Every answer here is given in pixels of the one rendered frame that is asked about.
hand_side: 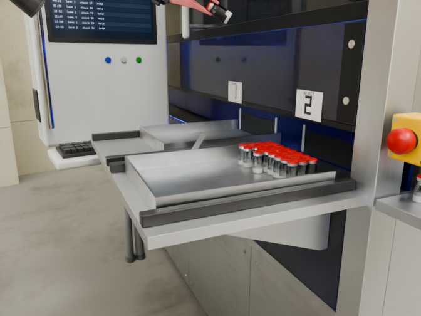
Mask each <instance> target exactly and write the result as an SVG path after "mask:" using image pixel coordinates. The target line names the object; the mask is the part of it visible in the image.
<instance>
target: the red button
mask: <svg viewBox="0 0 421 316"><path fill-rule="evenodd" d="M415 145H416V138H415V135H414V133H413V132H412V131H411V130H410V129H408V128H398V129H393V130H392V131H391V132H390V133H389V134H388V136H387V147H388V148H389V150H390V151H391V152H393V153H394V154H397V155H402V154H408V153H410V152H411V151H413V150H414V148H415Z"/></svg>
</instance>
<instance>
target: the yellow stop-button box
mask: <svg viewBox="0 0 421 316"><path fill-rule="evenodd" d="M398 128H408V129H410V130H411V131H412V132H413V133H414V135H415V138H416V145H415V148H414V150H413V151H411V152H410V153H408V154H402V155H397V154H394V153H393V152H391V151H390V150H389V149H388V156H389V157H390V158H392V159H396V160H400V161H404V162H407V163H410V164H414V165H416V166H420V167H421V112H414V113H399V114H395V115H393V119H392V128H391V131H392V130H393V129H398Z"/></svg>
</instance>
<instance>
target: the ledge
mask: <svg viewBox="0 0 421 316"><path fill-rule="evenodd" d="M375 209H376V210H377V211H379V212H382V213H384V214H386V215H389V216H391V217H393V218H395V219H397V220H399V221H401V222H404V223H406V224H408V225H411V226H413V227H414V228H417V229H419V230H421V203H417V202H415V201H414V200H413V192H410V193H406V194H400V195H396V196H390V197H385V198H381V199H377V201H376V206H375Z"/></svg>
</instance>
